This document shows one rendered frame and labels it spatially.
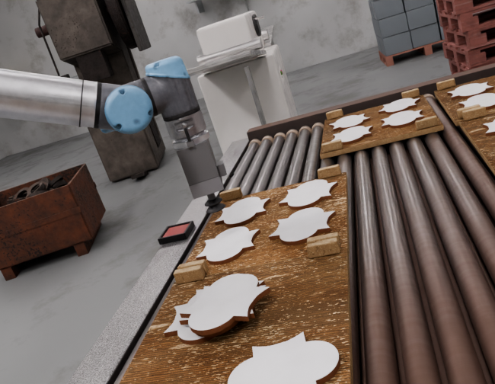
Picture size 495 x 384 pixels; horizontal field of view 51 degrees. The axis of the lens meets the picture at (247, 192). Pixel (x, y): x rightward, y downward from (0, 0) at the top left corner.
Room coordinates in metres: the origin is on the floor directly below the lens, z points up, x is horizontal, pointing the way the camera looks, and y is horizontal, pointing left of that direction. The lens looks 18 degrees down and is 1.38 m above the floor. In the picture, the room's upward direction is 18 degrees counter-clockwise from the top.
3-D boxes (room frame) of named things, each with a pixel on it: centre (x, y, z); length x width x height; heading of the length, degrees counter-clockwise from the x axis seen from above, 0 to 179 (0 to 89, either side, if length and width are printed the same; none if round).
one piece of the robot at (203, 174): (1.02, 0.06, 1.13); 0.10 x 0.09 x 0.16; 89
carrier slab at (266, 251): (1.10, -0.03, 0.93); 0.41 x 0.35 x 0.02; 164
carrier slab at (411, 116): (1.61, -0.46, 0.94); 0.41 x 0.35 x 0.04; 164
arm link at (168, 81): (1.03, 0.08, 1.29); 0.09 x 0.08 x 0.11; 102
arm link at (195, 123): (1.02, 0.07, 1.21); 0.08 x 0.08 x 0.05
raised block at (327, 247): (0.86, -0.10, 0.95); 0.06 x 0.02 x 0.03; 74
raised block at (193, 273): (0.93, 0.16, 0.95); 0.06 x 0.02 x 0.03; 74
